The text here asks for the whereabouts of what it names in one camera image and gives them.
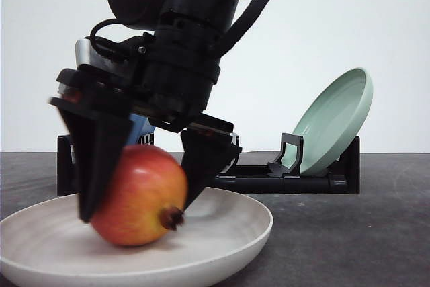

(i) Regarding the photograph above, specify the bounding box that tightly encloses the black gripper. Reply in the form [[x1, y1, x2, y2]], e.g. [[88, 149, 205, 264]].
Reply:
[[50, 20, 242, 222]]

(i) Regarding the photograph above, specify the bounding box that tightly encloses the red pomegranate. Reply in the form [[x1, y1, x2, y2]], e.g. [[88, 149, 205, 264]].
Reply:
[[90, 144, 188, 247]]

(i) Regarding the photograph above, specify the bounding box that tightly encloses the white plate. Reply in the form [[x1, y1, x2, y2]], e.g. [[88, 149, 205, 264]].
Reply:
[[0, 188, 273, 287]]

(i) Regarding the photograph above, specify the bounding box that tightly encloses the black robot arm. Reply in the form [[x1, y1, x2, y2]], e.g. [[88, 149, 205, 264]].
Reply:
[[50, 0, 241, 222]]

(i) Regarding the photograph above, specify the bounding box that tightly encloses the blue plate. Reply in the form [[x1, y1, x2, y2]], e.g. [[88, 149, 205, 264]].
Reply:
[[127, 114, 155, 146]]

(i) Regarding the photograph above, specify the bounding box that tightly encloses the black plate rack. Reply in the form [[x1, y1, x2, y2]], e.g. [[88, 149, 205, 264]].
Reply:
[[57, 132, 361, 196]]

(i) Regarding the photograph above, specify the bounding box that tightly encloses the green plate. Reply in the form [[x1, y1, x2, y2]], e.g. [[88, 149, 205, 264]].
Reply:
[[282, 67, 373, 175]]

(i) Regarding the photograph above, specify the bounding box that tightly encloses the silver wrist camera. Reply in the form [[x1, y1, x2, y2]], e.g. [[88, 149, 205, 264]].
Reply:
[[75, 38, 119, 71]]

